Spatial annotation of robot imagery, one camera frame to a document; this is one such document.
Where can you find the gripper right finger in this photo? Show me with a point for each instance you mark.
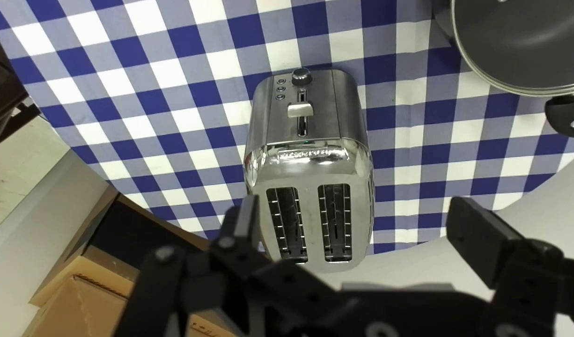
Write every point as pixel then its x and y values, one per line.
pixel 502 248

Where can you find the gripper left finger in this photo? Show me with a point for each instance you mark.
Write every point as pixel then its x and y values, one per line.
pixel 231 267

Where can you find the silver two-slot toaster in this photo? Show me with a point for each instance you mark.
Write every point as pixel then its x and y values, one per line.
pixel 310 171

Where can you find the silver toaster lever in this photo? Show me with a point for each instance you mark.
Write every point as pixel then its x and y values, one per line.
pixel 300 109

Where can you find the black toaster knob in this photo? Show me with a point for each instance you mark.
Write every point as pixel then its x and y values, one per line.
pixel 301 76

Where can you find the cardboard box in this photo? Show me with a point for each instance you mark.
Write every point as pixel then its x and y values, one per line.
pixel 104 290

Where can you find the blue white checkered tablecloth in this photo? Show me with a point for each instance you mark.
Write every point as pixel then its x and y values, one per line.
pixel 287 107

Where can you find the black pan with lid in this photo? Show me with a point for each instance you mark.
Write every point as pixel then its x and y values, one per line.
pixel 521 51

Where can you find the dark furniture piece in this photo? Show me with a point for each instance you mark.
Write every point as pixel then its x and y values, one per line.
pixel 6 93

